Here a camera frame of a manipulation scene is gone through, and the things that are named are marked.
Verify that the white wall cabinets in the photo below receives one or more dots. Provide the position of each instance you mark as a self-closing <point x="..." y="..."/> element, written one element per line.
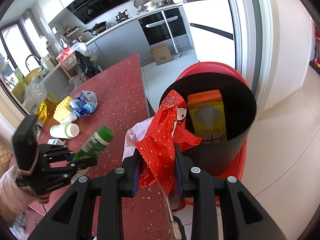
<point x="55" y="2"/>

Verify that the black trash bin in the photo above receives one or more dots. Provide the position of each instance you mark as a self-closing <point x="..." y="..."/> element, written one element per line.
<point x="240" y="140"/>

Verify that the person's left forearm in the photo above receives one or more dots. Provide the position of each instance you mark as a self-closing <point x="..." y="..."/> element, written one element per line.
<point x="10" y="192"/>

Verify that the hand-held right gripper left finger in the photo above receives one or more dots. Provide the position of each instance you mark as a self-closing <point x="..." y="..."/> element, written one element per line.
<point x="137" y="177"/>

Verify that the white refrigerator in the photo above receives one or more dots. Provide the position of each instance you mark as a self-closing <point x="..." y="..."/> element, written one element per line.
<point x="207" y="10"/>

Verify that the steel cooking pot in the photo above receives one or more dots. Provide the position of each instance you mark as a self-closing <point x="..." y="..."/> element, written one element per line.
<point x="121" y="16"/>

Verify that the sliding door frame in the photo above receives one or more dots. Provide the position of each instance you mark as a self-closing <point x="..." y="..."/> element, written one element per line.
<point x="250" y="30"/>

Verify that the grey round patterned trivet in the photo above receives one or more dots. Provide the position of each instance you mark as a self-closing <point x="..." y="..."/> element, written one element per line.
<point x="140" y="2"/>

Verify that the black plastic bag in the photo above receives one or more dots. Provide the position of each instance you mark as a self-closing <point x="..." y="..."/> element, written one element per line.
<point x="86" y="66"/>

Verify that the white stick mop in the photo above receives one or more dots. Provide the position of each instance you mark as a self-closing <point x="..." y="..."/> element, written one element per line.
<point x="172" y="37"/>

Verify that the blue plastic bag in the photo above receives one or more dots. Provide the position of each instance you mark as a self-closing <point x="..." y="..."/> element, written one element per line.
<point x="83" y="103"/>

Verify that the kitchen window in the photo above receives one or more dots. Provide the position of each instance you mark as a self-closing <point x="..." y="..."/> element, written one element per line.
<point x="15" y="47"/>

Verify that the small white carton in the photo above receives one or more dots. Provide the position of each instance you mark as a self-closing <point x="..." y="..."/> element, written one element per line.
<point x="56" y="142"/>

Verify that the gold foil bag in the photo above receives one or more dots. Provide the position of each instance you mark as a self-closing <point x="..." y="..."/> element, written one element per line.
<point x="43" y="111"/>

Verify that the kitchen faucet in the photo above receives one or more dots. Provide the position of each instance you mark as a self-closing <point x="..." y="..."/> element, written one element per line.
<point x="31" y="58"/>

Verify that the grey kitchen counter cabinets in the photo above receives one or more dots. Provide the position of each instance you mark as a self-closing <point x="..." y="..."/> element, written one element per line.
<point x="120" y="40"/>

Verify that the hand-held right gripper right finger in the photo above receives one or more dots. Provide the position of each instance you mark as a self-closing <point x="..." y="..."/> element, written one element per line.
<point x="178" y="177"/>

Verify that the green plastic crate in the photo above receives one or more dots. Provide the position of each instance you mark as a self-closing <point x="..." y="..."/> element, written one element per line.
<point x="19" y="91"/>

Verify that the glass kettle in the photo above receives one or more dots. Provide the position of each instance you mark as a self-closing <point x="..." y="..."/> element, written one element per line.
<point x="64" y="41"/>

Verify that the clear plastic bag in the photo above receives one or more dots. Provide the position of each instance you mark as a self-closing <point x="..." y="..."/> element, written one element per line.
<point x="35" y="93"/>

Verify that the white bottle with green band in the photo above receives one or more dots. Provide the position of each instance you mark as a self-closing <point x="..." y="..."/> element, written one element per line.
<point x="63" y="130"/>

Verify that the red polka dot wrapper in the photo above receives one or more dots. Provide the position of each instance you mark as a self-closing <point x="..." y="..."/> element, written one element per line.
<point x="160" y="142"/>

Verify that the yellow basin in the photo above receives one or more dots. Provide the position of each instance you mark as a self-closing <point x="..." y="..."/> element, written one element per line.
<point x="32" y="76"/>

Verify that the green plastic bottle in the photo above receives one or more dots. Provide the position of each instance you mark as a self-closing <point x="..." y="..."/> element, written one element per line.
<point x="97" y="140"/>

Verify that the cardboard box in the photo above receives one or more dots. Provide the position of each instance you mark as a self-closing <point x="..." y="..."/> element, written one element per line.
<point x="162" y="55"/>

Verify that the black wok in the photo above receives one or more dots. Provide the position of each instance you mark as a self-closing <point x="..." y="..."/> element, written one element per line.
<point x="96" y="28"/>

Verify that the white plastic basket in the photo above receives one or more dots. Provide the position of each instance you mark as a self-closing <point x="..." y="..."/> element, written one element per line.
<point x="67" y="63"/>

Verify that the yellow corrugated cup liner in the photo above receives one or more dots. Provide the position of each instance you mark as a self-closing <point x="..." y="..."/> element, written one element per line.
<point x="62" y="110"/>

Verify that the black range hood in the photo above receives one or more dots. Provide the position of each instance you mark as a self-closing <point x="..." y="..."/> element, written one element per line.
<point x="97" y="1"/>

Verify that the black built-in oven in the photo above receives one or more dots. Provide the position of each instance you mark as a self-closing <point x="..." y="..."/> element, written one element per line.
<point x="160" y="27"/>

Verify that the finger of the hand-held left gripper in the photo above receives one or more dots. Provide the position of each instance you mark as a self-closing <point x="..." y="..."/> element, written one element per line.
<point x="80" y="164"/>
<point x="57" y="152"/>

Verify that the red plastic stool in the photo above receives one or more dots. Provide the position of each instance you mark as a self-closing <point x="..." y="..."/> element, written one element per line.
<point x="212" y="68"/>

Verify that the orange yellow snack box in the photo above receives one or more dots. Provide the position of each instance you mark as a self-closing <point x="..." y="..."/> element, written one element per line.
<point x="207" y="115"/>

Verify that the stacked white bowls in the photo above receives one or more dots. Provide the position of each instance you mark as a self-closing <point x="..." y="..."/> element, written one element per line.
<point x="150" y="5"/>

